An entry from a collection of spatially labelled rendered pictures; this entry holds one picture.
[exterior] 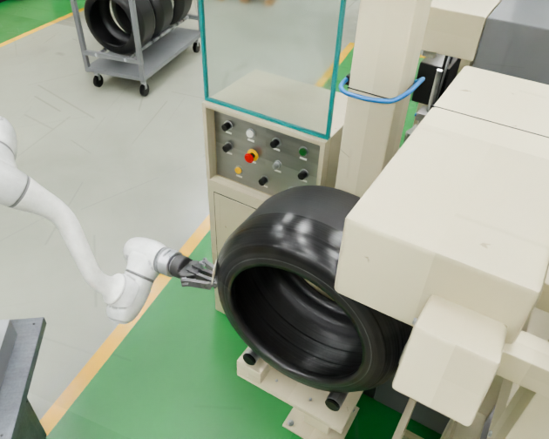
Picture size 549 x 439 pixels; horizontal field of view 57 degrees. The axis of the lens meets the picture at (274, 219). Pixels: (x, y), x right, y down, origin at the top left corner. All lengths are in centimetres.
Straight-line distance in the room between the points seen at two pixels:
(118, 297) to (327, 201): 77
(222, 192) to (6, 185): 103
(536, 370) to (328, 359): 94
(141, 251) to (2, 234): 204
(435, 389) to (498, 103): 58
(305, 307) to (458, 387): 107
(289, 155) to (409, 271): 135
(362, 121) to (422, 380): 82
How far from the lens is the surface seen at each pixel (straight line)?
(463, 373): 63
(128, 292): 168
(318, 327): 165
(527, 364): 71
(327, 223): 118
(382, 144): 134
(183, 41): 566
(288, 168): 202
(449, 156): 84
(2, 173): 148
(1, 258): 349
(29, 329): 213
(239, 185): 220
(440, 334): 62
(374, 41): 125
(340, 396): 151
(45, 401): 273
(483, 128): 94
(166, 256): 166
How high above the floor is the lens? 220
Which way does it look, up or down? 40 degrees down
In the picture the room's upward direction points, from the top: 2 degrees clockwise
